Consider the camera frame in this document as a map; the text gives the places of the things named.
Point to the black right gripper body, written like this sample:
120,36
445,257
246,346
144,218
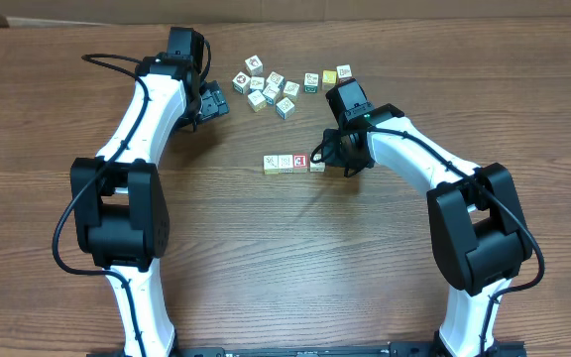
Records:
337,153

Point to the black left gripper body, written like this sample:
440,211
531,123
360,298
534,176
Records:
212,99

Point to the red e block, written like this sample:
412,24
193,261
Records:
316,166
300,163

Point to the red E block front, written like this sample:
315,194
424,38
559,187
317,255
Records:
300,163

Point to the yellow top picture block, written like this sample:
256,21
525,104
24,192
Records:
285,164

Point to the plain wooden picture block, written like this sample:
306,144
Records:
271,164

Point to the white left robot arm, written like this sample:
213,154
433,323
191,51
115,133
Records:
118,205

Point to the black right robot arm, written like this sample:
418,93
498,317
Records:
479,238

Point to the far left cluster block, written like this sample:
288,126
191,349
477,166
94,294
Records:
241,82

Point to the yellow G letter block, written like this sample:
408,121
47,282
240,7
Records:
257,100

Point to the small rear centre block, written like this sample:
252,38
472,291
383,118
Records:
257,83

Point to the far rear cluster block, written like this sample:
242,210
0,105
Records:
254,66

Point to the blue edged centre block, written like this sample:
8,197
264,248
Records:
271,93

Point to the blue edged block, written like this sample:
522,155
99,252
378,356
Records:
271,93
276,79

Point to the blue edged rear block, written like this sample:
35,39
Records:
276,79

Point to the yellow top hand block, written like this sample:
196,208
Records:
329,79

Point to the red number 3 block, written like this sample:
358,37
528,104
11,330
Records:
344,72

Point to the green B letter block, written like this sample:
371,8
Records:
311,82

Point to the brown cardboard backdrop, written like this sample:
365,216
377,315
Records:
133,12

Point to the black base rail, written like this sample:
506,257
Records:
305,352

